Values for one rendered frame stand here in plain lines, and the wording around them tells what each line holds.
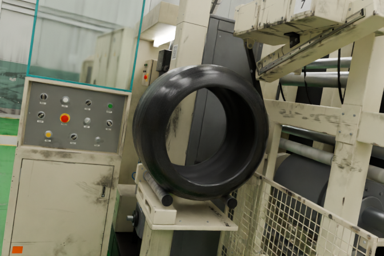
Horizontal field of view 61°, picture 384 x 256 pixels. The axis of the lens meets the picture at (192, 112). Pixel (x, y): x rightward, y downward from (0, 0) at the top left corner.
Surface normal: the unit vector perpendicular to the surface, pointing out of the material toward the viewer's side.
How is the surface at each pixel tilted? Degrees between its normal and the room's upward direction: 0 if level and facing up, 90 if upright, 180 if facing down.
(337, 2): 90
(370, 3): 90
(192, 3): 90
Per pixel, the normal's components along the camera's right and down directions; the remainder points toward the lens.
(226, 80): 0.36, -0.08
